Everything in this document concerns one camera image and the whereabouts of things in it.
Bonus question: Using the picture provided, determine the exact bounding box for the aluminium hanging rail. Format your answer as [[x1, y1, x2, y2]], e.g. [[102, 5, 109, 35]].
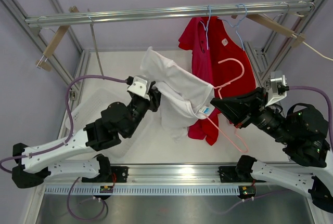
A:
[[25, 0, 315, 28]]

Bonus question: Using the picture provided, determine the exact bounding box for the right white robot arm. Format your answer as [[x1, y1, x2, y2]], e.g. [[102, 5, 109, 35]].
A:
[[211, 87, 332, 213]]

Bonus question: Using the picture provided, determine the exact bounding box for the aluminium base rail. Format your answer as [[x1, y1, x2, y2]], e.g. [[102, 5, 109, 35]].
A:
[[46, 163, 313, 185]]

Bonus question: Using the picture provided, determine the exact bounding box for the light blue wire hanger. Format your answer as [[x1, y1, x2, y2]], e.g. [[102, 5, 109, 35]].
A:
[[218, 4, 248, 51], [201, 5, 212, 50]]

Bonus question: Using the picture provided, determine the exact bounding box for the aluminium frame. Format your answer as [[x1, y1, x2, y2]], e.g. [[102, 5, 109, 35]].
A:
[[0, 0, 333, 105]]

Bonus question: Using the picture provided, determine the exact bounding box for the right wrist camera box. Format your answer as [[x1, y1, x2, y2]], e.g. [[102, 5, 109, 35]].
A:
[[265, 71, 289, 107]]

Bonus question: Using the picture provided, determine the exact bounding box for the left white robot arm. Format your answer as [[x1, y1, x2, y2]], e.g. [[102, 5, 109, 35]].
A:
[[11, 77, 161, 189]]

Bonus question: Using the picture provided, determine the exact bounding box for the wooden hanger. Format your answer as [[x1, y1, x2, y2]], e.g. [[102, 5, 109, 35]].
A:
[[246, 14, 306, 48], [35, 5, 79, 72]]

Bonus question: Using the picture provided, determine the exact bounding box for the white cord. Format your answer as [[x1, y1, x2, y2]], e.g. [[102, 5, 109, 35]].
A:
[[303, 41, 333, 62]]

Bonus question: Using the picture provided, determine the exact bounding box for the red t shirt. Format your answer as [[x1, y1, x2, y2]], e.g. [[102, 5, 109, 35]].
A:
[[208, 17, 256, 98]]

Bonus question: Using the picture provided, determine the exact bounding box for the white plastic laundry basket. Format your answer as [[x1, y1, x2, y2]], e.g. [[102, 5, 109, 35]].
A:
[[72, 88, 153, 162]]

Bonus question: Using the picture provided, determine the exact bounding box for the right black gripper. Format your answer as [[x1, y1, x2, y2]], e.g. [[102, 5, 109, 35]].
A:
[[210, 86, 293, 144]]

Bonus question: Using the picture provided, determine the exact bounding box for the right wooden hanger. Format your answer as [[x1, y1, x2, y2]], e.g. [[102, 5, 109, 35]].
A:
[[246, 14, 306, 48]]

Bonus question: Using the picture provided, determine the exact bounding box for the white slotted cable duct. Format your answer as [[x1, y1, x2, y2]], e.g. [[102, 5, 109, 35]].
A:
[[44, 185, 240, 196]]

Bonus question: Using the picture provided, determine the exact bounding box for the pink wire hanger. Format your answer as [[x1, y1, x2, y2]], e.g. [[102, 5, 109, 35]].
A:
[[200, 58, 249, 154]]

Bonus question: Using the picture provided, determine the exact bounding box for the magenta polo shirt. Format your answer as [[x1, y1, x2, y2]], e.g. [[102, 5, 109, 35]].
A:
[[178, 17, 219, 146]]

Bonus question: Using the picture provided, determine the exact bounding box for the left wooden hanger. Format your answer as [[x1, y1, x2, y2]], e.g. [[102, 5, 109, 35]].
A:
[[35, 5, 79, 72]]

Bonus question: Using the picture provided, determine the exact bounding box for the white t shirt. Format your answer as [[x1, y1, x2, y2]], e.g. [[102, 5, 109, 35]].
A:
[[140, 47, 215, 140]]

